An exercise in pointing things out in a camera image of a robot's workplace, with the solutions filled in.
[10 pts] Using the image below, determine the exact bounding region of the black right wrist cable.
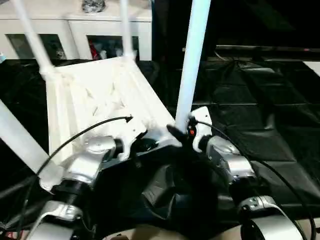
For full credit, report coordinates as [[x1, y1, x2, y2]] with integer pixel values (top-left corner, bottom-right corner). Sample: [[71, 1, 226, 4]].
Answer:
[[193, 119, 316, 240]]

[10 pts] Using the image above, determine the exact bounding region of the white flat panel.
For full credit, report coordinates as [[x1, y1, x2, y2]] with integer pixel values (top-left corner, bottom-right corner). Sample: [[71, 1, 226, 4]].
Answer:
[[304, 60, 320, 76]]

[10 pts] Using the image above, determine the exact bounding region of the grey metal bar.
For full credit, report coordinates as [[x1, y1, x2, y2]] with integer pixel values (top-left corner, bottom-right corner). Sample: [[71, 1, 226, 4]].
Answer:
[[214, 44, 320, 55]]

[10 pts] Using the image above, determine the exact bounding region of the red bottle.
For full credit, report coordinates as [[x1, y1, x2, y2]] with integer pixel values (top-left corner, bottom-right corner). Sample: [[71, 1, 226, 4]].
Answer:
[[89, 40, 100, 61]]

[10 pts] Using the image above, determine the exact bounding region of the white cabinet with glass doors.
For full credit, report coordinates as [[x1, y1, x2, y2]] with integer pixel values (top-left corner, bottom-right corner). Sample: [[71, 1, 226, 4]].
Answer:
[[0, 0, 153, 61]]

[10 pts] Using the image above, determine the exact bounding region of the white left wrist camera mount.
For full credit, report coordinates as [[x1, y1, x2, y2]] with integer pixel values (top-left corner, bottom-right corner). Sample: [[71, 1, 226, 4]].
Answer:
[[118, 116, 149, 161]]

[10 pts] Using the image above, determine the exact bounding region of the black mat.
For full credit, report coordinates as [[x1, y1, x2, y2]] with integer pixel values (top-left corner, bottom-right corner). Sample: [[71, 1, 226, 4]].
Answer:
[[0, 57, 320, 233]]

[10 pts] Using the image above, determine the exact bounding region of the large black case yellow label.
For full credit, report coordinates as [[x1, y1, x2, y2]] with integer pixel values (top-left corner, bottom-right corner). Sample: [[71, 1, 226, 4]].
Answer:
[[151, 0, 219, 63]]

